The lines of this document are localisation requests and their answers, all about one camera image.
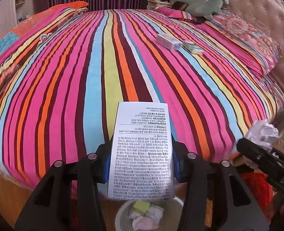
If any white paper ball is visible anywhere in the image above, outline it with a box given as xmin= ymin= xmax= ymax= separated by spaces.
xmin=245 ymin=119 xmax=282 ymax=152

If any green cardboard box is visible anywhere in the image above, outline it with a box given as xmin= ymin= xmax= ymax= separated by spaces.
xmin=133 ymin=201 xmax=151 ymax=215

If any white plastic bag wrapper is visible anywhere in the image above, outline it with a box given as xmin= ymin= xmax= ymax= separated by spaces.
xmin=107 ymin=102 xmax=175 ymax=201

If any green forest tissue pack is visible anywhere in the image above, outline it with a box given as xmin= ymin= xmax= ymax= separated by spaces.
xmin=182 ymin=41 xmax=204 ymax=55

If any white small carton box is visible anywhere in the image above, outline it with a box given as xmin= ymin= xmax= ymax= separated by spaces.
xmin=156 ymin=34 xmax=183 ymax=51

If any red shaggy rug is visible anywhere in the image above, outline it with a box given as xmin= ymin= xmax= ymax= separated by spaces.
xmin=241 ymin=172 xmax=274 ymax=222

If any white plastic mesh wastebasket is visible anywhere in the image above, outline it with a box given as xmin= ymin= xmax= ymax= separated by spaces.
xmin=115 ymin=197 xmax=184 ymax=230

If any floral pink pillow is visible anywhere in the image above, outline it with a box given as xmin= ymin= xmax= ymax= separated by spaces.
xmin=198 ymin=9 xmax=282 ymax=77

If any colourful striped bedspread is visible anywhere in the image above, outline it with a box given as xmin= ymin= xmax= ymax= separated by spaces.
xmin=0 ymin=2 xmax=284 ymax=188

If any green plush dinosaur toy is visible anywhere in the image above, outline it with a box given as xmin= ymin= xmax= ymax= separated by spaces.
xmin=175 ymin=0 xmax=229 ymax=21

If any striped small pillow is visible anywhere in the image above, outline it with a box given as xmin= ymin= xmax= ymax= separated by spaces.
xmin=155 ymin=7 xmax=206 ymax=24

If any cream bedside table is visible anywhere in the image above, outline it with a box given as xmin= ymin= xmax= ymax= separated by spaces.
xmin=147 ymin=0 xmax=172 ymax=10

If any white cabinet with shelves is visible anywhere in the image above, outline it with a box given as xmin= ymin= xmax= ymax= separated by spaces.
xmin=0 ymin=0 xmax=34 ymax=39

